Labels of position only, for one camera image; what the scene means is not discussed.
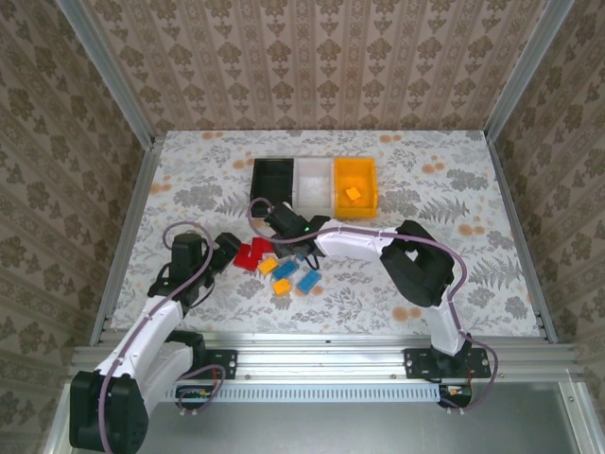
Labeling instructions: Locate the red lego brick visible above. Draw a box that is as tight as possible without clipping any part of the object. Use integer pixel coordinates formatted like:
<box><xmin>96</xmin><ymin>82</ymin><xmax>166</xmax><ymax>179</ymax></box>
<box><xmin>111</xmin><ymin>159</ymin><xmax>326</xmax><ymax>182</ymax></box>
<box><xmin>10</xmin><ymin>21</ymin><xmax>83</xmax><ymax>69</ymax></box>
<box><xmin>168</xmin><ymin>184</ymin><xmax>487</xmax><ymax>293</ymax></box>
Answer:
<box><xmin>250</xmin><ymin>236</ymin><xmax>278</xmax><ymax>262</ymax></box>
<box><xmin>233</xmin><ymin>242</ymin><xmax>259</xmax><ymax>272</ymax></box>

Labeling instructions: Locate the white plastic bin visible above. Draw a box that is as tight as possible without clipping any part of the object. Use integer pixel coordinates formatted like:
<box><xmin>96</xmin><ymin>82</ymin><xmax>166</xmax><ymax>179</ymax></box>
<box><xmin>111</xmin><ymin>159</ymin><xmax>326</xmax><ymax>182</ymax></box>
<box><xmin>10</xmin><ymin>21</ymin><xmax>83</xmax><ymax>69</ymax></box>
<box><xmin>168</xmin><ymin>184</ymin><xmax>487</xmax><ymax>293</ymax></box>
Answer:
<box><xmin>292</xmin><ymin>156</ymin><xmax>337</xmax><ymax>212</ymax></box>

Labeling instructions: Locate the yellow plastic bin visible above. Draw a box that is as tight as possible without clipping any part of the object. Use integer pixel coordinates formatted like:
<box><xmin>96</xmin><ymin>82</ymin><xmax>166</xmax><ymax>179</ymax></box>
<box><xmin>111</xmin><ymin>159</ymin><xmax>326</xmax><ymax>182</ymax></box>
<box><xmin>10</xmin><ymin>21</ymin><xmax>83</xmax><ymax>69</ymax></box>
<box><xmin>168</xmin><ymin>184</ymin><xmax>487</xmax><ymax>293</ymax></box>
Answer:
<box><xmin>332</xmin><ymin>156</ymin><xmax>381</xmax><ymax>220</ymax></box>

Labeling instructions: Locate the black plastic bin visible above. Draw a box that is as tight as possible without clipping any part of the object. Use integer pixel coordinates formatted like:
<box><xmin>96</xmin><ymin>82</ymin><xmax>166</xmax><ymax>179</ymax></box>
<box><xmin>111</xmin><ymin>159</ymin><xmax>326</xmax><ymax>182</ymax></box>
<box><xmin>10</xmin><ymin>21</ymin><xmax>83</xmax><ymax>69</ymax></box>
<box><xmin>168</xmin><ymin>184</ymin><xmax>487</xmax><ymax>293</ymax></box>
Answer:
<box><xmin>249</xmin><ymin>157</ymin><xmax>298</xmax><ymax>219</ymax></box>

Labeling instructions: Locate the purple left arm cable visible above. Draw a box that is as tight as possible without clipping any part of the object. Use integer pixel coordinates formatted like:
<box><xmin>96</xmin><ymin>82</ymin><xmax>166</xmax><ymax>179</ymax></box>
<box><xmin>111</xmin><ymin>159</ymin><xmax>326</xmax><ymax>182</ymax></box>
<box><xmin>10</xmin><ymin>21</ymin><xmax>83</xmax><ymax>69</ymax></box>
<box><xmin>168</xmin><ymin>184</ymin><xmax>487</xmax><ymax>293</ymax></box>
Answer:
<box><xmin>96</xmin><ymin>220</ymin><xmax>212</xmax><ymax>454</ymax></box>

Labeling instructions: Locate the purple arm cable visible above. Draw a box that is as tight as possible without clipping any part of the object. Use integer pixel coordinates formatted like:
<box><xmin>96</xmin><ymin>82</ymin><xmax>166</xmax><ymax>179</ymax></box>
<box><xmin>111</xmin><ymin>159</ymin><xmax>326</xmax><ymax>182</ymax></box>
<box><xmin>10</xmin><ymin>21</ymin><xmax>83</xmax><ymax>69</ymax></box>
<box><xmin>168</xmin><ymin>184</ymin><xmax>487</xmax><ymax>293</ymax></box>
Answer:
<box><xmin>96</xmin><ymin>220</ymin><xmax>212</xmax><ymax>454</ymax></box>
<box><xmin>248</xmin><ymin>197</ymin><xmax>501</xmax><ymax>416</ymax></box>

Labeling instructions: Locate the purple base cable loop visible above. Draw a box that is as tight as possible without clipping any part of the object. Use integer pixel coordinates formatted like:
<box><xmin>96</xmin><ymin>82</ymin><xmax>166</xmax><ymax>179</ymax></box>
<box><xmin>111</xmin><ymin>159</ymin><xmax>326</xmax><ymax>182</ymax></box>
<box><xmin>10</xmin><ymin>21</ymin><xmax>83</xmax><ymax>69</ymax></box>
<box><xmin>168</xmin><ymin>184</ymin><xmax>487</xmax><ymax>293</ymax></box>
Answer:
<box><xmin>176</xmin><ymin>364</ymin><xmax>226</xmax><ymax>419</ymax></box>

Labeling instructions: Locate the aluminium side rail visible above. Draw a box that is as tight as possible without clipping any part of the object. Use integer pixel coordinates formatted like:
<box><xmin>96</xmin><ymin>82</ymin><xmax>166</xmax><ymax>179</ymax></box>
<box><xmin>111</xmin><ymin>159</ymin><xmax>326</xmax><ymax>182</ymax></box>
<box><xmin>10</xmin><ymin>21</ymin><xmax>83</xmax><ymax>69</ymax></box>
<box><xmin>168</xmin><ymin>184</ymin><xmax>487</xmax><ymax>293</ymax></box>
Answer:
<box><xmin>485</xmin><ymin>134</ymin><xmax>560</xmax><ymax>342</ymax></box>
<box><xmin>89</xmin><ymin>135</ymin><xmax>166</xmax><ymax>344</ymax></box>

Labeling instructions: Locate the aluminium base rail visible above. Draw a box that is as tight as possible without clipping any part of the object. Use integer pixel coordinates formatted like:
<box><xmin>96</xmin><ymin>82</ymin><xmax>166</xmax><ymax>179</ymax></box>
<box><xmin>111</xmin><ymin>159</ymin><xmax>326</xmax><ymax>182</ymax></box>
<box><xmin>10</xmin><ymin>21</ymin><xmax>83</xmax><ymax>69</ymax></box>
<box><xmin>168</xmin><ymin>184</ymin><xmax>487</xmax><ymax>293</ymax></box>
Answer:
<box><xmin>69</xmin><ymin>332</ymin><xmax>588</xmax><ymax>385</ymax></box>

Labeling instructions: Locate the white slotted cable duct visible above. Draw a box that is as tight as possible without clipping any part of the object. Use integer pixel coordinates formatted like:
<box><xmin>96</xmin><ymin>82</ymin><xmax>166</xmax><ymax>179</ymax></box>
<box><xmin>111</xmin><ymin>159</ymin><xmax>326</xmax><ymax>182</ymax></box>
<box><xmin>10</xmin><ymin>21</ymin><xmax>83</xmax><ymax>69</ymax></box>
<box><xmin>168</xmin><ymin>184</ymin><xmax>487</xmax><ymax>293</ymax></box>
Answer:
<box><xmin>164</xmin><ymin>380</ymin><xmax>446</xmax><ymax>404</ymax></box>

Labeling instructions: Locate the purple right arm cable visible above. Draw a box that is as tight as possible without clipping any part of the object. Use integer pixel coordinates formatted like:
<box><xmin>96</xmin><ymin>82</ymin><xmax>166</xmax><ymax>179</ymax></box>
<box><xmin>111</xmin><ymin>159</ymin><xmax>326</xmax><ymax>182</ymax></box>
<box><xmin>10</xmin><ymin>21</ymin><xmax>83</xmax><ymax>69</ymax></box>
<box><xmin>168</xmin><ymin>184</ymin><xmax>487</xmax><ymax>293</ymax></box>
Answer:
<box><xmin>248</xmin><ymin>197</ymin><xmax>501</xmax><ymax>416</ymax></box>

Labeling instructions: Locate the grey metal base plate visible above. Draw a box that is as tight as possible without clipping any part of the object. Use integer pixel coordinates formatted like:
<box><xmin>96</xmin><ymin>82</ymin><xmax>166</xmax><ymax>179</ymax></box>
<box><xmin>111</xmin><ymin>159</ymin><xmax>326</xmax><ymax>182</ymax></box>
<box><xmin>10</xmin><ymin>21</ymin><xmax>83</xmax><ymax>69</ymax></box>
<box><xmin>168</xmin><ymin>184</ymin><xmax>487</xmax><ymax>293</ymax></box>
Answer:
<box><xmin>44</xmin><ymin>381</ymin><xmax>605</xmax><ymax>454</ymax></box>

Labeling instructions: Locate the aluminium frame post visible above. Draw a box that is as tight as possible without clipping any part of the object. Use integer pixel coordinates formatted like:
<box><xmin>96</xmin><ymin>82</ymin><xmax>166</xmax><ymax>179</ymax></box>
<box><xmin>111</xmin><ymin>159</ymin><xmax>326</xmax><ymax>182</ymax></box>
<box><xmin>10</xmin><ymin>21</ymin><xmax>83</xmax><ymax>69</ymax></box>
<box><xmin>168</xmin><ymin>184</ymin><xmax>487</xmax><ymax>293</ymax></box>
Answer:
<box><xmin>485</xmin><ymin>0</ymin><xmax>577</xmax><ymax>141</ymax></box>
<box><xmin>59</xmin><ymin>0</ymin><xmax>158</xmax><ymax>146</ymax></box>

